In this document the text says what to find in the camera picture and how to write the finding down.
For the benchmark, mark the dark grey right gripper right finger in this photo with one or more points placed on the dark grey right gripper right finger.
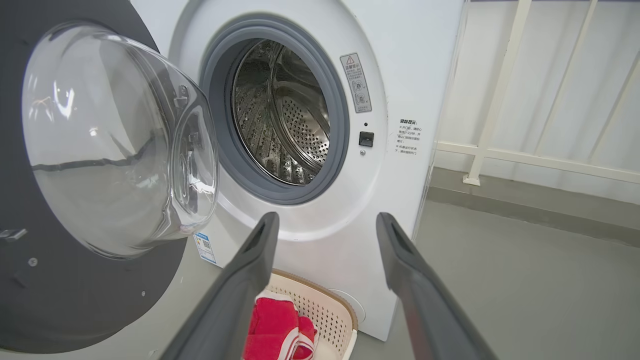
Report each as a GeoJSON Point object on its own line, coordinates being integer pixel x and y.
{"type": "Point", "coordinates": [435, 320]}

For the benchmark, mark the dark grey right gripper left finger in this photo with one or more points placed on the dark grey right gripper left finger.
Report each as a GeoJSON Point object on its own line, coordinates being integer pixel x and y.
{"type": "Point", "coordinates": [230, 310]}

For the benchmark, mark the dark round glass washer door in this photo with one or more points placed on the dark round glass washer door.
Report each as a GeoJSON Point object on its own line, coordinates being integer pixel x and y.
{"type": "Point", "coordinates": [75, 300]}

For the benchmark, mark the beige perforated laundry basket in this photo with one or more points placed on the beige perforated laundry basket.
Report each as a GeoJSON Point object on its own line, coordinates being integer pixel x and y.
{"type": "Point", "coordinates": [327, 310]}

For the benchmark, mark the white front-load washing machine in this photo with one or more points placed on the white front-load washing machine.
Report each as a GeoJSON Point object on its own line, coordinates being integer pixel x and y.
{"type": "Point", "coordinates": [400, 200]}

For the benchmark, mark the black door latch socket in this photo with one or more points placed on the black door latch socket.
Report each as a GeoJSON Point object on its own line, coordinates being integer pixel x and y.
{"type": "Point", "coordinates": [366, 139]}

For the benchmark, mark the grey rubber door gasket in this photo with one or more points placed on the grey rubber door gasket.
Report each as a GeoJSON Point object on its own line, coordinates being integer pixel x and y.
{"type": "Point", "coordinates": [215, 100]}

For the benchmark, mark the blue energy label sticker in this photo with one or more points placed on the blue energy label sticker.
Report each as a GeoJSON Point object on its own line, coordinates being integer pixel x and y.
{"type": "Point", "coordinates": [205, 247]}

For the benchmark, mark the white metal railing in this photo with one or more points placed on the white metal railing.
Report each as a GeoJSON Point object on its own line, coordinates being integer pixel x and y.
{"type": "Point", "coordinates": [495, 100]}

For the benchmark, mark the grey warning triangle sticker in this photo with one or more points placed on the grey warning triangle sticker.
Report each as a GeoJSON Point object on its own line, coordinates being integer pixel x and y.
{"type": "Point", "coordinates": [356, 82]}

